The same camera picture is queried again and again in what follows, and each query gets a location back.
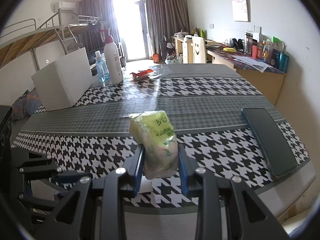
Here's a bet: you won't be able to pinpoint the white foam roll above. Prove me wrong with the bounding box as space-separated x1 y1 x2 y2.
138 176 152 194

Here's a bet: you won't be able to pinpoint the green tissue packet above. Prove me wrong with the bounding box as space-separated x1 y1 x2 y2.
129 111 178 180

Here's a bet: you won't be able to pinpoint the black smartphone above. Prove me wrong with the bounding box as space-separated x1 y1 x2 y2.
241 108 297 180

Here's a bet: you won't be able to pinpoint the blue plaid quilt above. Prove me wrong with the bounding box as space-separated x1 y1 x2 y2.
11 88 42 122

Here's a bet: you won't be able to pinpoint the white styrofoam box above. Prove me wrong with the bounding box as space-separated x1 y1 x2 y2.
31 48 93 111

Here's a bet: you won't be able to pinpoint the houndstooth tablecloth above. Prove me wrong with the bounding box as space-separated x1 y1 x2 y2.
13 64 316 214

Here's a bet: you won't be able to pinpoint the blue liquid spray bottle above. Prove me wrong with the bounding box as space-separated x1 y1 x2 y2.
95 50 110 83

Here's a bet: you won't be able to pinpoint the long wooden desk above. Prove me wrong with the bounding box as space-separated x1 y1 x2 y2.
171 36 286 105

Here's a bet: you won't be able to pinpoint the metal bunk bed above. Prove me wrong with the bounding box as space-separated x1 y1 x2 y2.
1 10 100 70

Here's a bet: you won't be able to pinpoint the white pump lotion bottle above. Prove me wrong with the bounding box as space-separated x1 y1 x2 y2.
99 29 123 85

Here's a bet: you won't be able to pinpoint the papers on desk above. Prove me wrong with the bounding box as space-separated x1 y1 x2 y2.
233 56 271 73

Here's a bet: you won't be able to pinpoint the red snack packet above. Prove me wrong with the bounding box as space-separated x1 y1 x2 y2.
131 68 153 80

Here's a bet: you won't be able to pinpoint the yellow object on desk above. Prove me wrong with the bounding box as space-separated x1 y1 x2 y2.
223 47 237 53

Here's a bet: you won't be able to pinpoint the white waste bin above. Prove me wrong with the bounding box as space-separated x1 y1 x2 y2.
164 54 179 64

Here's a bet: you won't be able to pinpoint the bottles cluster on desk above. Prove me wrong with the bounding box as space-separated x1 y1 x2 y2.
244 30 290 74

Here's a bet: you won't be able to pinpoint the wooden smiley chair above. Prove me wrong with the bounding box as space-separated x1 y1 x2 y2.
192 36 207 63

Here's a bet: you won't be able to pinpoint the orange floor container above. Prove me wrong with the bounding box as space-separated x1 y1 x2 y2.
152 54 160 63

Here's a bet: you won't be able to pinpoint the left brown curtain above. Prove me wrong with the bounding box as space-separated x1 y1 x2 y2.
79 0 120 51

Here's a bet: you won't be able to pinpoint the brown curtain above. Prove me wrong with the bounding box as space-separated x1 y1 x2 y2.
79 0 120 51
145 0 190 54

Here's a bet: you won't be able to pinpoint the glass balcony door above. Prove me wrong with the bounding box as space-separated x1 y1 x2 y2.
113 0 150 62

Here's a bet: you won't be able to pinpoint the right brown curtain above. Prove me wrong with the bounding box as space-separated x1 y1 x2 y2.
145 0 190 54

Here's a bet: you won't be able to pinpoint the wall air conditioner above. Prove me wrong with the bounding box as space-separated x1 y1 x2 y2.
54 1 76 13

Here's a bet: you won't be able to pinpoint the cartoon wall picture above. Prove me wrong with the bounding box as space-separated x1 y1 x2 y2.
232 0 249 22

